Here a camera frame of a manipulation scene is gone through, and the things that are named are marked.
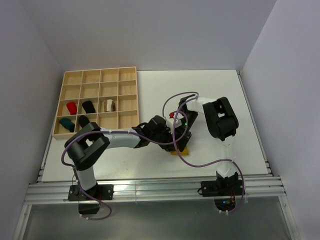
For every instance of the black rolled sock lower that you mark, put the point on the black rolled sock lower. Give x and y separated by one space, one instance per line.
83 121

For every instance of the yellow cartoon sock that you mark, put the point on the yellow cartoon sock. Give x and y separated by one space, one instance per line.
185 152

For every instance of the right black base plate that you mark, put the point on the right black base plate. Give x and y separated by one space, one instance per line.
220 188

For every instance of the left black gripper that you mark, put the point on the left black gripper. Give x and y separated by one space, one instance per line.
169 137

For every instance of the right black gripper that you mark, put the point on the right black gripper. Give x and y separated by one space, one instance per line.
183 142

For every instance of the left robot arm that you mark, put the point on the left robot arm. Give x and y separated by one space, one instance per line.
86 147

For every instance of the black rolled sock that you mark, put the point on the black rolled sock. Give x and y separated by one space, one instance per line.
88 107
83 121

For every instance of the red rolled sock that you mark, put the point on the red rolled sock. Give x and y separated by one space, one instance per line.
72 108

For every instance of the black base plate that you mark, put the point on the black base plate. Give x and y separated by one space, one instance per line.
100 192
220 188

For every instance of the aluminium front rail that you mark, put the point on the aluminium front rail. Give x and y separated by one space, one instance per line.
147 190

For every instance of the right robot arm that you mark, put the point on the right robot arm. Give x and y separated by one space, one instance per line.
222 125

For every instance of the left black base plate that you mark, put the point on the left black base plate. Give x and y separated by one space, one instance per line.
100 192

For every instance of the black rolled sock upper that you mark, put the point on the black rolled sock upper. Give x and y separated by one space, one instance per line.
88 107

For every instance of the teal rolled sock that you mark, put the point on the teal rolled sock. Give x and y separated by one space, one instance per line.
67 124

